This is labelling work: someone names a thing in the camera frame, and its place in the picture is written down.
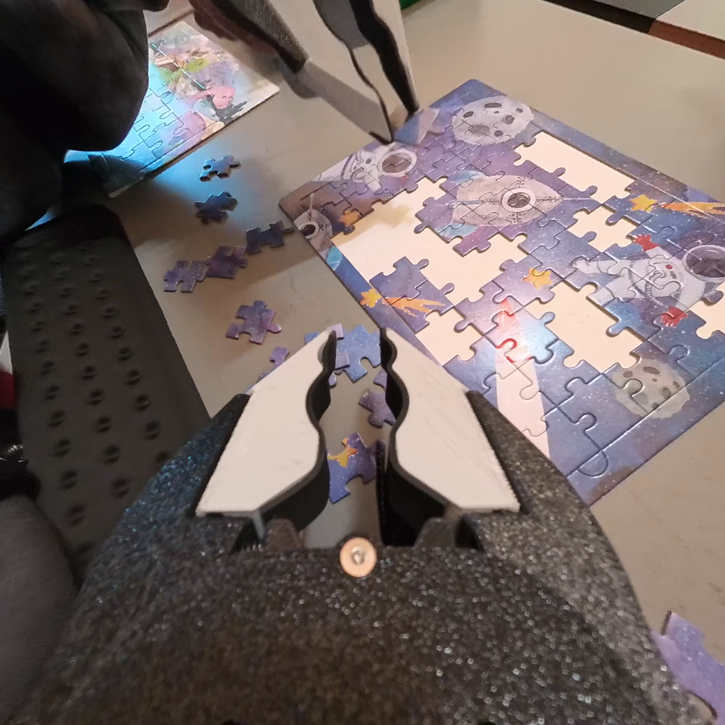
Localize space puzzle board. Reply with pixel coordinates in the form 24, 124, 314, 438
279, 79, 725, 506

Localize person's left forearm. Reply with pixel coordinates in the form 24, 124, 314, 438
0, 0, 151, 239

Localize dark grey flat panel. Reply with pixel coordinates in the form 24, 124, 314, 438
566, 0, 725, 26

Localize colourful cartoon puzzle board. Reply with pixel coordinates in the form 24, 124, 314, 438
91, 14, 281, 198

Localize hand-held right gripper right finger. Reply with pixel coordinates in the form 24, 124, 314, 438
378, 329, 521, 547

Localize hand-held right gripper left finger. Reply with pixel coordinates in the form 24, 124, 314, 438
196, 330, 339, 547

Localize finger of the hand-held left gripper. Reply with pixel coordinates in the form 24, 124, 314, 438
280, 0, 394, 144
367, 0, 421, 114

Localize purple blue jigsaw puzzle piece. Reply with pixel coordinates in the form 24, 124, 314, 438
391, 108, 443, 143

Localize grey desk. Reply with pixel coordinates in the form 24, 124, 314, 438
62, 0, 725, 680

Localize puzzle pieces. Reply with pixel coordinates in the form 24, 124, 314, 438
163, 154, 725, 725

